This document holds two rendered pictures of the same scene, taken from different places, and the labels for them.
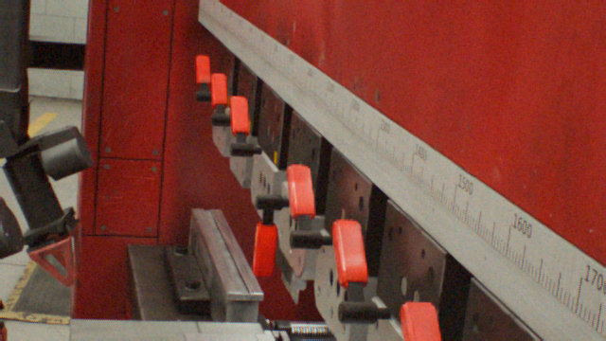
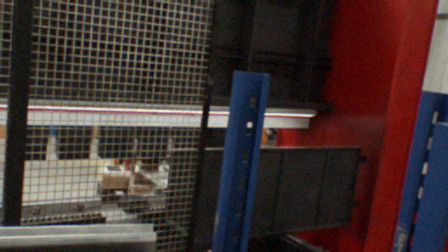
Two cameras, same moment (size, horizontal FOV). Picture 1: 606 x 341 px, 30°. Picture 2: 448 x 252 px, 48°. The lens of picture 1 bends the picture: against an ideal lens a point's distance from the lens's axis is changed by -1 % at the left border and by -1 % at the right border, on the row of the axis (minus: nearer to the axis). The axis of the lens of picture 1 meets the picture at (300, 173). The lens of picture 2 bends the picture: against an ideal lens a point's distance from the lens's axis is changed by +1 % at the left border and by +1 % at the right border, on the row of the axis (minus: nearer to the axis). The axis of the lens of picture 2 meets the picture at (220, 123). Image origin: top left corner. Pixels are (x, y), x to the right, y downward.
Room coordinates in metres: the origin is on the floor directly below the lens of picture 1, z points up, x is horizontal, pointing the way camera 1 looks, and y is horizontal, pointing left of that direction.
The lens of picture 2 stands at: (0.68, -2.52, 1.80)
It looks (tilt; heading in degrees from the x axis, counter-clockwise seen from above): 9 degrees down; 70
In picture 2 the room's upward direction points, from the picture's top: 7 degrees clockwise
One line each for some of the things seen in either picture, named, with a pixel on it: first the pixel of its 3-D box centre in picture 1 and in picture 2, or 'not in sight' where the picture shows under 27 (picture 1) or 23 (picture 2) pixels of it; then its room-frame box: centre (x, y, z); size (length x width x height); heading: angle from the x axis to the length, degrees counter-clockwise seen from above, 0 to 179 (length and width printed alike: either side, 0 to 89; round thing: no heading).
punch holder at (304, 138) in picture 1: (331, 195); (151, 140); (1.24, -0.04, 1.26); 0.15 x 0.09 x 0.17; 13
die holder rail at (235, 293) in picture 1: (222, 271); not in sight; (1.94, 0.12, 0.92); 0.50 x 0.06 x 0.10; 13
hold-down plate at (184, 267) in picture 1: (186, 278); not in sight; (1.98, 0.19, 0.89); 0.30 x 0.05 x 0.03; 13
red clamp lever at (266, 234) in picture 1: (270, 236); not in sight; (1.24, 0.03, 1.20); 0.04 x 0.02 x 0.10; 103
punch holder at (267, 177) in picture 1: (296, 155); (185, 140); (1.43, 0.01, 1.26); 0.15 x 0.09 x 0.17; 13
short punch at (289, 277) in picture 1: (292, 257); not in sight; (1.41, 0.00, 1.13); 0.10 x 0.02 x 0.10; 13
